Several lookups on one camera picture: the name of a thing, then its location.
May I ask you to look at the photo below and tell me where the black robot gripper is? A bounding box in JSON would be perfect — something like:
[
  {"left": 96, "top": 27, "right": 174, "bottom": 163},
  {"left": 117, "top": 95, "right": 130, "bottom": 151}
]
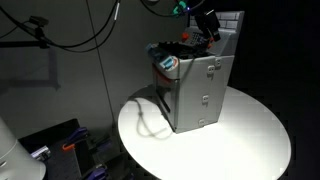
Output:
[{"left": 195, "top": 9, "right": 221, "bottom": 42}]

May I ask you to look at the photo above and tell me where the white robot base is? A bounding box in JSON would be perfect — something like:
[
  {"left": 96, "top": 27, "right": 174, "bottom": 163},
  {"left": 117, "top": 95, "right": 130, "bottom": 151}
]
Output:
[{"left": 0, "top": 118, "right": 46, "bottom": 180}]

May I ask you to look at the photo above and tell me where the large red stove knob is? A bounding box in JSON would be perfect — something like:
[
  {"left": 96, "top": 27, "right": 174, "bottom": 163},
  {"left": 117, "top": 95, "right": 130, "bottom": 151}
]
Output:
[{"left": 181, "top": 32, "right": 189, "bottom": 41}]

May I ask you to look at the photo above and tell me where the grey toy stove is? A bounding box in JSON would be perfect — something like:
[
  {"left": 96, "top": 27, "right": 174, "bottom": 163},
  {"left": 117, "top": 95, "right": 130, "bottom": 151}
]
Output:
[{"left": 146, "top": 11, "right": 245, "bottom": 133}]

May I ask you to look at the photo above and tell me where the round white table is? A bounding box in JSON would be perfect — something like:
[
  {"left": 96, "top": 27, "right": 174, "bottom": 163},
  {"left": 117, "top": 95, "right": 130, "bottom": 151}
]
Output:
[{"left": 118, "top": 87, "right": 292, "bottom": 180}]

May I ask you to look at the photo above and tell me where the purple clamp with orange tip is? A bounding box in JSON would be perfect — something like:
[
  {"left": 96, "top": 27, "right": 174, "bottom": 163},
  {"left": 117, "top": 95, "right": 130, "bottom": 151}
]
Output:
[{"left": 62, "top": 127, "right": 89, "bottom": 151}]

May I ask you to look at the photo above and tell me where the purple clamp lower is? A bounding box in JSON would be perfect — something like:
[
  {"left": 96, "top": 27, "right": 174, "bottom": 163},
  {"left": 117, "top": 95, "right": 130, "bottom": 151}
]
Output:
[{"left": 83, "top": 167, "right": 107, "bottom": 180}]

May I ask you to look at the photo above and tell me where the silver metal clamp piece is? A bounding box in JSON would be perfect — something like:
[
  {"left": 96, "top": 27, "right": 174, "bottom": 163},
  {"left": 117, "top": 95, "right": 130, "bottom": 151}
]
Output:
[{"left": 31, "top": 146, "right": 51, "bottom": 161}]

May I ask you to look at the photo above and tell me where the teal wrist connector mount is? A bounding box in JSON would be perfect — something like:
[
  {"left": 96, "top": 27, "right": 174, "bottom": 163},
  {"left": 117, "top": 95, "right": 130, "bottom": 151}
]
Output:
[{"left": 172, "top": 0, "right": 189, "bottom": 15}]

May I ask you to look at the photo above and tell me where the black hanging cable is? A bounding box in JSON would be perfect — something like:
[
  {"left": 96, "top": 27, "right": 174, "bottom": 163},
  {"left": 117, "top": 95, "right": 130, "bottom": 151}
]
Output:
[{"left": 0, "top": 0, "right": 121, "bottom": 54}]

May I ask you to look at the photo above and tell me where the camera on black stand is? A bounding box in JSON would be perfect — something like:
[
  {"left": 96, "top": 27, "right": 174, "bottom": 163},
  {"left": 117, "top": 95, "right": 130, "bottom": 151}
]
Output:
[{"left": 0, "top": 15, "right": 51, "bottom": 50}]

